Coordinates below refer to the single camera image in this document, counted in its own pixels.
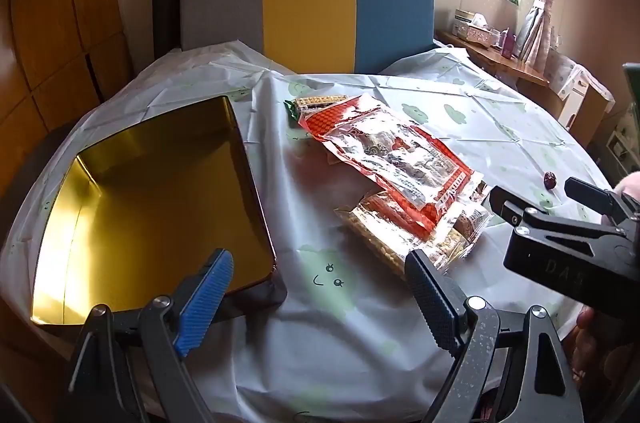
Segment wooden shelf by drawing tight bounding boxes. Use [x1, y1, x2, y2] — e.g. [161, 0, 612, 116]
[435, 28, 551, 86]

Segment white cabinet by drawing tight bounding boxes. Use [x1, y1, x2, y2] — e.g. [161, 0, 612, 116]
[605, 103, 640, 174]

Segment person's right hand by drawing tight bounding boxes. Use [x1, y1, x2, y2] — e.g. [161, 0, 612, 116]
[572, 305, 640, 399]

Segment clear brown snack packet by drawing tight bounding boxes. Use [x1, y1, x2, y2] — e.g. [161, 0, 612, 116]
[432, 180, 494, 274]

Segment maroon tin box gold interior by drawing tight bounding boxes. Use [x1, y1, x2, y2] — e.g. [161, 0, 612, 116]
[30, 94, 278, 329]

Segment box under white dotted cloth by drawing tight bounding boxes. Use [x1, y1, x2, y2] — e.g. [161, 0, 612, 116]
[547, 50, 617, 139]

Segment blue and yellow chair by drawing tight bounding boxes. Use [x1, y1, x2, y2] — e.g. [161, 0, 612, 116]
[179, 0, 435, 75]

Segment clear sesame brittle packet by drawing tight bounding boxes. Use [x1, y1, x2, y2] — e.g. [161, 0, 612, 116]
[334, 190, 451, 279]

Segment white tablecloth green clouds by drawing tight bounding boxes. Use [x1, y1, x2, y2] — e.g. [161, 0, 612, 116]
[0, 38, 621, 423]

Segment wooden wardrobe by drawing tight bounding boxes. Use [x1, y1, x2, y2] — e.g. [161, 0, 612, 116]
[0, 0, 136, 204]

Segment large red silver snack packet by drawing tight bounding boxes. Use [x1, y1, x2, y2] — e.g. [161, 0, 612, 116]
[298, 96, 483, 236]

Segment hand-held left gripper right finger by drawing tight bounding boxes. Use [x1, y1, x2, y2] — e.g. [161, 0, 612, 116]
[404, 248, 586, 423]

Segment wafer packet green ends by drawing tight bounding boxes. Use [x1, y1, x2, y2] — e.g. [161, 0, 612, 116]
[284, 94, 351, 124]

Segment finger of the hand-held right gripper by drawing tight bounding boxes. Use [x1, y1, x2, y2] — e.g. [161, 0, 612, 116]
[490, 186, 628, 240]
[565, 177, 640, 229]

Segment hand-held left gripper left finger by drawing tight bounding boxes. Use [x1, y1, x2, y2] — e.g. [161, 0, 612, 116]
[60, 248, 236, 423]

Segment tissue box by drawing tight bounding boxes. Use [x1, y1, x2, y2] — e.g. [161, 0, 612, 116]
[452, 9, 501, 46]

